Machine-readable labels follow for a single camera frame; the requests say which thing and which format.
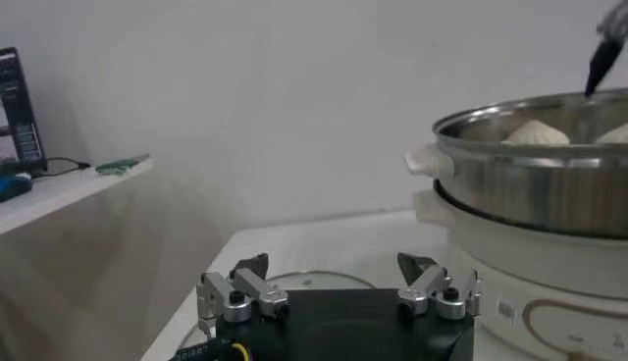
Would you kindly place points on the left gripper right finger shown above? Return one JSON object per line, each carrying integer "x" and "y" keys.
{"x": 432, "y": 284}

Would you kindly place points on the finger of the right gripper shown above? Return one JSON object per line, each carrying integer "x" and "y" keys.
{"x": 604, "y": 59}

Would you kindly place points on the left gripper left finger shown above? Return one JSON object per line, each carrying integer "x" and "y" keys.
{"x": 250, "y": 287}

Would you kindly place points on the white steamed baozi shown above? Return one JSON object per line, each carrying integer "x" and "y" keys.
{"x": 615, "y": 136}
{"x": 537, "y": 135}

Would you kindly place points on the perforated steel steamer basket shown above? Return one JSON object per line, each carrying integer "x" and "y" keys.
{"x": 530, "y": 196}

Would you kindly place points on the cream electric pot base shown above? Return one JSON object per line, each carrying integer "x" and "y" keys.
{"x": 515, "y": 265}

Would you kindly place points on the green and grey small tool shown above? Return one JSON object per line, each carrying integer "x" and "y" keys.
{"x": 120, "y": 166}

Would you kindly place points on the white side table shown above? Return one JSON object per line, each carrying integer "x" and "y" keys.
{"x": 49, "y": 196}

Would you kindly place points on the dark blue object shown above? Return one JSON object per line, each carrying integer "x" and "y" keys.
{"x": 14, "y": 186}

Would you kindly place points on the black laptop screen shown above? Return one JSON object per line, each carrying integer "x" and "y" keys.
{"x": 19, "y": 113}

